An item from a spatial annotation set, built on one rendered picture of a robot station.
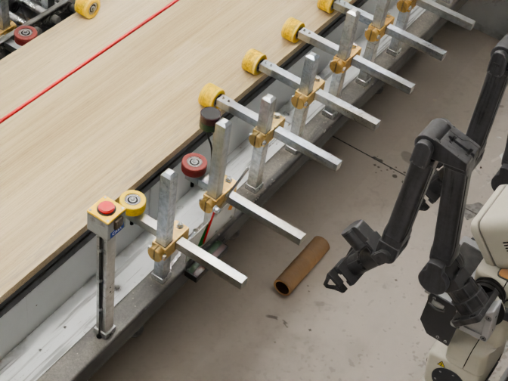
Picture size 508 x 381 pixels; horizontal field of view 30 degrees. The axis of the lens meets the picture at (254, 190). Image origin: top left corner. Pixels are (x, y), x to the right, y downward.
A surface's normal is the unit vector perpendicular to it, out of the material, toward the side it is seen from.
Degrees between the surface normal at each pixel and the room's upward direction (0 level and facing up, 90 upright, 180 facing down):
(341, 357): 0
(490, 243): 90
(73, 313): 0
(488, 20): 90
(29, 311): 90
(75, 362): 0
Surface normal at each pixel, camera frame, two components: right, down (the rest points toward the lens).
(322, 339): 0.12, -0.69
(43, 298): 0.82, 0.47
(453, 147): 0.30, -0.58
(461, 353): -0.57, 0.55
